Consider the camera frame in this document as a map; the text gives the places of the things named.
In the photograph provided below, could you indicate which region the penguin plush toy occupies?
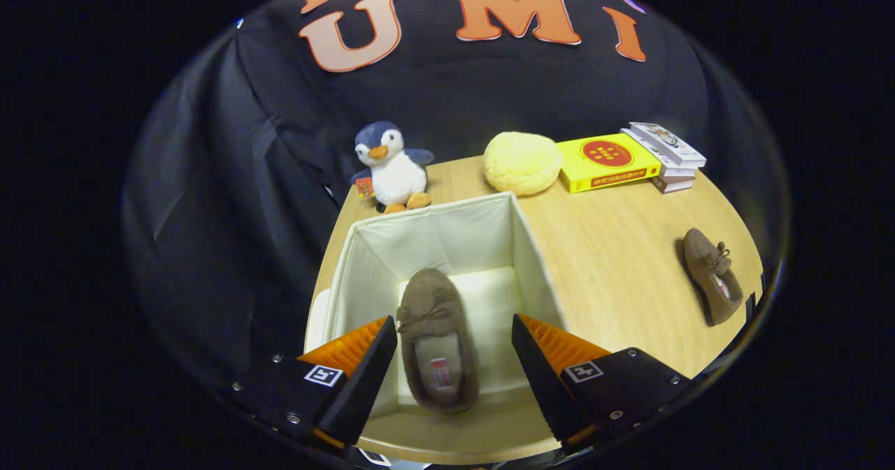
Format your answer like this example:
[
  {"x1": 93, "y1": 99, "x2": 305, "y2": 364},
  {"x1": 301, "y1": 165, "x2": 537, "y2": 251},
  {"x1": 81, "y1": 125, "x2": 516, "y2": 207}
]
[{"x1": 350, "y1": 121, "x2": 435, "y2": 214}]

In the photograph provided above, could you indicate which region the yellow round plush cushion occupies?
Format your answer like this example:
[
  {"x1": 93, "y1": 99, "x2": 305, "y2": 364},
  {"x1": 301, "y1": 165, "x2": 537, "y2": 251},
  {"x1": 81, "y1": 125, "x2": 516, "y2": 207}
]
[{"x1": 482, "y1": 131, "x2": 562, "y2": 197}]

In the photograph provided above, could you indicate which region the beige fabric storage box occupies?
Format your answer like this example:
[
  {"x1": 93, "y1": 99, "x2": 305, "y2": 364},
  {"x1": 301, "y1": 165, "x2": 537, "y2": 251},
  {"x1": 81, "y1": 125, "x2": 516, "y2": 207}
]
[{"x1": 304, "y1": 191, "x2": 568, "y2": 465}]

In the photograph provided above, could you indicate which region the brown shoe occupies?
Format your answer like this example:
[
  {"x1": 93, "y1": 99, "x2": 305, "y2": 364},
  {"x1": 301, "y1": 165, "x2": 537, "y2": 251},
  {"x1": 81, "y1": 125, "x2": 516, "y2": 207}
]
[
  {"x1": 396, "y1": 268, "x2": 480, "y2": 415},
  {"x1": 682, "y1": 228, "x2": 744, "y2": 327}
]

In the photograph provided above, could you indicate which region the black backdrop cloth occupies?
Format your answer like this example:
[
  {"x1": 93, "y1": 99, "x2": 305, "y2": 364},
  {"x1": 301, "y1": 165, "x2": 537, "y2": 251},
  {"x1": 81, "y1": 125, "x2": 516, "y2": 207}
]
[{"x1": 122, "y1": 0, "x2": 784, "y2": 401}]

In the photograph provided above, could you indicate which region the yellow book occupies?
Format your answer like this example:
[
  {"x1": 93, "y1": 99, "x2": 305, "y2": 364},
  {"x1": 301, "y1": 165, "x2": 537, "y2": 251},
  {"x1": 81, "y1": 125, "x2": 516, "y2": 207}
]
[{"x1": 557, "y1": 133, "x2": 662, "y2": 194}]

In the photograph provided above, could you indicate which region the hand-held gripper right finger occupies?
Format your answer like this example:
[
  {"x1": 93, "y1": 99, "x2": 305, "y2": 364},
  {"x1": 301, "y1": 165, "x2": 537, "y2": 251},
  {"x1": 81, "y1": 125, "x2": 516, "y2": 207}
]
[{"x1": 511, "y1": 313, "x2": 693, "y2": 453}]

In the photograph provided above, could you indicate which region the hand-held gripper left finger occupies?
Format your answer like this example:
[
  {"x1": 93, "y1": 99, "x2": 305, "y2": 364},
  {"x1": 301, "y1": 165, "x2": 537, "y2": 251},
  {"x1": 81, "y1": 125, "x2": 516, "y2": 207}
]
[{"x1": 231, "y1": 315, "x2": 399, "y2": 450}]

